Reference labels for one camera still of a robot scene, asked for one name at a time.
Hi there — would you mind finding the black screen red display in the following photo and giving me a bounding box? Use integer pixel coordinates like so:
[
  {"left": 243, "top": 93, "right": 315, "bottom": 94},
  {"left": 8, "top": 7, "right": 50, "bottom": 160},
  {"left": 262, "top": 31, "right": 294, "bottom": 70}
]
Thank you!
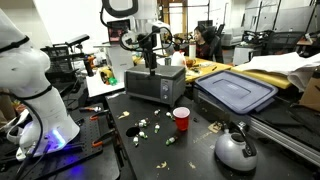
[{"left": 107, "top": 19, "right": 132, "bottom": 44}]

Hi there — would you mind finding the black metal cart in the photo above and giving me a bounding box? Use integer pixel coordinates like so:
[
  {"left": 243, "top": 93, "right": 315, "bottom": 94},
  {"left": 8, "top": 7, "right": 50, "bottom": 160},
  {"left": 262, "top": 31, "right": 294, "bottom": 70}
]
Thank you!
[{"left": 39, "top": 33, "right": 91, "bottom": 84}]

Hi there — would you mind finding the black base cable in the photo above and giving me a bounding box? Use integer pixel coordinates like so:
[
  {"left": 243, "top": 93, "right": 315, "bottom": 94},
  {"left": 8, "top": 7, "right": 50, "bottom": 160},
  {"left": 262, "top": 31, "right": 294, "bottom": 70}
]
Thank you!
[{"left": 13, "top": 96, "right": 46, "bottom": 180}]

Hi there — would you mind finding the black clamp short orange tip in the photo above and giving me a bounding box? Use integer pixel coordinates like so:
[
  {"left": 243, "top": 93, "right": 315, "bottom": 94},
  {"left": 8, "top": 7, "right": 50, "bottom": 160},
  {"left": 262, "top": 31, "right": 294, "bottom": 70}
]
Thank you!
[{"left": 91, "top": 128, "right": 117, "bottom": 149}]

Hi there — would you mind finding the blue storage bin lid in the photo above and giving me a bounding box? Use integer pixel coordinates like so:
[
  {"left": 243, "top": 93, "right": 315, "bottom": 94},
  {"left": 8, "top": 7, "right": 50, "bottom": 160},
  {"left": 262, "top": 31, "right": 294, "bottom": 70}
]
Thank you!
[{"left": 194, "top": 69, "right": 279, "bottom": 115}]

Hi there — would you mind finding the printed brown cardboard box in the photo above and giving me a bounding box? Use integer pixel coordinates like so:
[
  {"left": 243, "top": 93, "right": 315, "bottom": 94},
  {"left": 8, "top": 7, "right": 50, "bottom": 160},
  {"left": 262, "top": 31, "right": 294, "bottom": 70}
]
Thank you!
[{"left": 298, "top": 76, "right": 320, "bottom": 113}]

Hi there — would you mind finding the stack of white papers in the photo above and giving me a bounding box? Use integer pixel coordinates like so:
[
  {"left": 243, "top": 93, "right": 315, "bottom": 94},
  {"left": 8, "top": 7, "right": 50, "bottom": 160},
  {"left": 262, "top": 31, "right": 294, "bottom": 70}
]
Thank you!
[{"left": 234, "top": 51, "right": 320, "bottom": 93}]

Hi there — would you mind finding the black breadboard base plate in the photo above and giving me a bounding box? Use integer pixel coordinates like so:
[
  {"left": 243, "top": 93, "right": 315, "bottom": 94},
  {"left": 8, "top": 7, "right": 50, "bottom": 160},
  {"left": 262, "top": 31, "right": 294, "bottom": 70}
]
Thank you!
[{"left": 0, "top": 103, "right": 121, "bottom": 180}]

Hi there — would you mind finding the black mesh chair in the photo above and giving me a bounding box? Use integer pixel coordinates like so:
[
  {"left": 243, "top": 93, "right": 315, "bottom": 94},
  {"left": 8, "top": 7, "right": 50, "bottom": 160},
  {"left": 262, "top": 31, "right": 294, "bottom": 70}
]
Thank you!
[{"left": 253, "top": 30, "right": 306, "bottom": 58}]

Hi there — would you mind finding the black plastic storage bin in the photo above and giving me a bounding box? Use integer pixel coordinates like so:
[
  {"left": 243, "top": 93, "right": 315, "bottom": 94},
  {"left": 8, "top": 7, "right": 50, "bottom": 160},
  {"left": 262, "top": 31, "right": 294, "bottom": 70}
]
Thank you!
[{"left": 192, "top": 83, "right": 320, "bottom": 153}]

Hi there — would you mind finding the yellow green tool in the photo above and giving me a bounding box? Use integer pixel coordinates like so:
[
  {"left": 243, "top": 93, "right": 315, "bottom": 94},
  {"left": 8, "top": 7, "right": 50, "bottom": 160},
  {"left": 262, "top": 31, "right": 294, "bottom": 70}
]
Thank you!
[{"left": 99, "top": 66, "right": 118, "bottom": 87}]

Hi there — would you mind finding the orange handled clamp silver head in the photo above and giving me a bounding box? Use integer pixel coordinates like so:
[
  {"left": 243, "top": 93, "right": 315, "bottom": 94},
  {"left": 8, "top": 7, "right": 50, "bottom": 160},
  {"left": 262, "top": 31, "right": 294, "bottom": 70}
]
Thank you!
[{"left": 78, "top": 105, "right": 103, "bottom": 113}]

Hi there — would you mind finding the large tan paper scrap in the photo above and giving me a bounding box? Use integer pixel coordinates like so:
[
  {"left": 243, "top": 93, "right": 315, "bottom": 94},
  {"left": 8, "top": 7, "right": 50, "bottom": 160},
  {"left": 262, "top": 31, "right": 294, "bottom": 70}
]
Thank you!
[{"left": 117, "top": 110, "right": 131, "bottom": 120}]

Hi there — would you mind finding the black clamp curved orange tip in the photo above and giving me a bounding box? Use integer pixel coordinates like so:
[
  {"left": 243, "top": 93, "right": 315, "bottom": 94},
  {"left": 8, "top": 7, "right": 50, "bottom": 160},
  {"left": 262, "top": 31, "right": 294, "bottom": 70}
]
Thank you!
[{"left": 89, "top": 109, "right": 111, "bottom": 122}]

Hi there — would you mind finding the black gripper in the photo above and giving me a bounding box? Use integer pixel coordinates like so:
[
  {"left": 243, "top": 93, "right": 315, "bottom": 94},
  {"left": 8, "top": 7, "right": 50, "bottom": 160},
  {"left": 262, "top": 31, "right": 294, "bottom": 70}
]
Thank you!
[{"left": 143, "top": 32, "right": 159, "bottom": 77}]

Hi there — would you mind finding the red plastic cup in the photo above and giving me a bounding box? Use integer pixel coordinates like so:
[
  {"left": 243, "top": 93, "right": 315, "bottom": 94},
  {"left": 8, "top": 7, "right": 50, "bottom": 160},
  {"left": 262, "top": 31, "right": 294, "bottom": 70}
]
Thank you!
[{"left": 172, "top": 106, "right": 191, "bottom": 132}]

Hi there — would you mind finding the torn cardboard scrap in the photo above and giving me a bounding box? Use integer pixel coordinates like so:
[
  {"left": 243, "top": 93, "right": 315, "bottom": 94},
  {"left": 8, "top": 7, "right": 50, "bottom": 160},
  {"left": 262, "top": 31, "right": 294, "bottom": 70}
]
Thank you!
[{"left": 207, "top": 120, "right": 224, "bottom": 134}]

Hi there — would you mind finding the grey kettle black handle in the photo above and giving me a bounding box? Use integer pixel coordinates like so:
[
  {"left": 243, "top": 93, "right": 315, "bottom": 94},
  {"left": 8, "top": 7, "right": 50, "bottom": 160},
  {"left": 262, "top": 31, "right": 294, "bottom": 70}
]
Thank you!
[{"left": 214, "top": 121, "right": 259, "bottom": 173}]

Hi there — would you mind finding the seated person dark hair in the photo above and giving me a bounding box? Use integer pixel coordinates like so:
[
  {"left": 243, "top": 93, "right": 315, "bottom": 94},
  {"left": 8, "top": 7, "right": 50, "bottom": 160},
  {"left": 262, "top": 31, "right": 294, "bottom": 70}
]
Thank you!
[{"left": 193, "top": 23, "right": 218, "bottom": 63}]

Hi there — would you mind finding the black orange power drill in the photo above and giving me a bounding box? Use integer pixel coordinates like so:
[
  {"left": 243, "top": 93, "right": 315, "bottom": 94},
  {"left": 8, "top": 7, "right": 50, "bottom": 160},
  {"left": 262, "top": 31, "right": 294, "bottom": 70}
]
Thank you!
[{"left": 83, "top": 54, "right": 98, "bottom": 78}]

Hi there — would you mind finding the white cylinder container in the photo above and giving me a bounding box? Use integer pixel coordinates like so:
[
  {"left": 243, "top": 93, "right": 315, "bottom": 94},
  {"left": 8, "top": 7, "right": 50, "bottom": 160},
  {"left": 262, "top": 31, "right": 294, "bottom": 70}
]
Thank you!
[{"left": 188, "top": 41, "right": 197, "bottom": 60}]

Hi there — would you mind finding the aluminium extrusion rail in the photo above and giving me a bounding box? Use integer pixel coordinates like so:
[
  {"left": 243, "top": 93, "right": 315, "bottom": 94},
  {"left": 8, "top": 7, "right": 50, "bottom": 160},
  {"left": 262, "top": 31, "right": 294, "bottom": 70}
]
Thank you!
[{"left": 249, "top": 116, "right": 320, "bottom": 168}]

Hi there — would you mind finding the light wooden table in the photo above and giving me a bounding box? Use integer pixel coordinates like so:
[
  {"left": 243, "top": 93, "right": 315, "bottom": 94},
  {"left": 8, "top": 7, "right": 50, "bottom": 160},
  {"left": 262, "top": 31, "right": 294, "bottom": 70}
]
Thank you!
[{"left": 133, "top": 54, "right": 234, "bottom": 84}]

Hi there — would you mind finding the yellow foam pad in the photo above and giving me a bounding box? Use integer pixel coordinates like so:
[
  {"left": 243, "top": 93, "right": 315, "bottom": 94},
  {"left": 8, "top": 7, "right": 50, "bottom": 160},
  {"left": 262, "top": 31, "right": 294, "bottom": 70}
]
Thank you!
[{"left": 230, "top": 66, "right": 293, "bottom": 90}]

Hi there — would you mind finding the white box machine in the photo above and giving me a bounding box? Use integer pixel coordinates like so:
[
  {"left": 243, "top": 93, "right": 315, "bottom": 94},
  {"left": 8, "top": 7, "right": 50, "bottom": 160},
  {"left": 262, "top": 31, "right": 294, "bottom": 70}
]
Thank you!
[{"left": 106, "top": 43, "right": 135, "bottom": 83}]

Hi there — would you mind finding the white flat board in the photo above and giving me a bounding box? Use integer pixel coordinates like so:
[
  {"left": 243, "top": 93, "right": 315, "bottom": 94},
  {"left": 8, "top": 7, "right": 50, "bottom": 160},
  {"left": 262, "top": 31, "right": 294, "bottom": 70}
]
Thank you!
[{"left": 85, "top": 71, "right": 126, "bottom": 98}]

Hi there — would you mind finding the grey toaster oven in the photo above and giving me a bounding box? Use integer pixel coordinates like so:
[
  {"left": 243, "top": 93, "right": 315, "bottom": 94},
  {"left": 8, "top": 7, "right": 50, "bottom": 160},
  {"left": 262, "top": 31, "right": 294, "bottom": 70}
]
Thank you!
[{"left": 124, "top": 64, "right": 187, "bottom": 108}]

